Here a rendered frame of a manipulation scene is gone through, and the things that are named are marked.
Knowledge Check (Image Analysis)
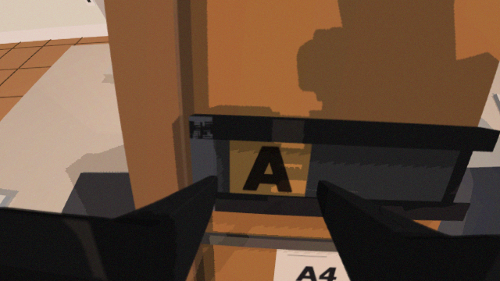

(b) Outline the tan tile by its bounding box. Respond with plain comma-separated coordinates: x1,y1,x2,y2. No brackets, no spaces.
230,140,312,197

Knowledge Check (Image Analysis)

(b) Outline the white paper ticket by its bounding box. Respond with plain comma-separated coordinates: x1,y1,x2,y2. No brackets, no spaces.
273,249,350,281

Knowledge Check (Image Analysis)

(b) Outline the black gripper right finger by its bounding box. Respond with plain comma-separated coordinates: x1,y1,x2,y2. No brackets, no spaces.
316,180,500,281

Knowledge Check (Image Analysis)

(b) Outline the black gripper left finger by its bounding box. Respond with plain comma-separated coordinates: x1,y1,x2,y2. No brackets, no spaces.
0,176,218,281

